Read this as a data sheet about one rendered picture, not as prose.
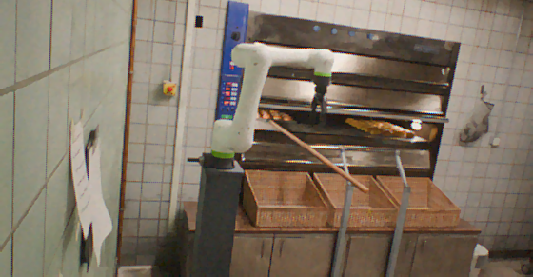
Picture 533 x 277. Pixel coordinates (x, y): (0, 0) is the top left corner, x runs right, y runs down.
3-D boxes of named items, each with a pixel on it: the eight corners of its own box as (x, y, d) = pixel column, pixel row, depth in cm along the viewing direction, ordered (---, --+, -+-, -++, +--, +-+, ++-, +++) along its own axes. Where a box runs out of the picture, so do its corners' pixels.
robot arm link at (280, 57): (268, 68, 220) (269, 46, 218) (257, 66, 230) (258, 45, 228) (323, 69, 239) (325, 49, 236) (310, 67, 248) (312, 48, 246)
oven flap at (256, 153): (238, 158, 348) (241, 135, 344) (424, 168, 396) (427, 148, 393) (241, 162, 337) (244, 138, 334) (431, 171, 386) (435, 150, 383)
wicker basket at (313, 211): (239, 202, 346) (243, 169, 341) (303, 202, 363) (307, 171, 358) (254, 227, 301) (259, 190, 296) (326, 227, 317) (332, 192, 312)
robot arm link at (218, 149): (218, 160, 214) (223, 123, 210) (207, 151, 227) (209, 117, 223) (241, 159, 221) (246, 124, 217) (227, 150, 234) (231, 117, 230)
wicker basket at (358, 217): (307, 203, 363) (312, 172, 358) (365, 204, 380) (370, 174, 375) (331, 227, 318) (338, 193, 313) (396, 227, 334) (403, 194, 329)
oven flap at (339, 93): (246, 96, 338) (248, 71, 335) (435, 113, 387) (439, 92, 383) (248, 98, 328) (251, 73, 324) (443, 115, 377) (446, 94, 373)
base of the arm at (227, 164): (187, 168, 214) (188, 157, 212) (185, 160, 228) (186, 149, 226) (238, 170, 221) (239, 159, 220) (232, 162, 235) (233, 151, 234)
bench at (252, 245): (176, 266, 347) (183, 199, 337) (426, 260, 413) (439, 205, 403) (182, 307, 294) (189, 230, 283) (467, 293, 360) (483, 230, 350)
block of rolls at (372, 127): (343, 121, 442) (344, 116, 441) (383, 125, 455) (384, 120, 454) (372, 135, 384) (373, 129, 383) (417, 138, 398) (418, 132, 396)
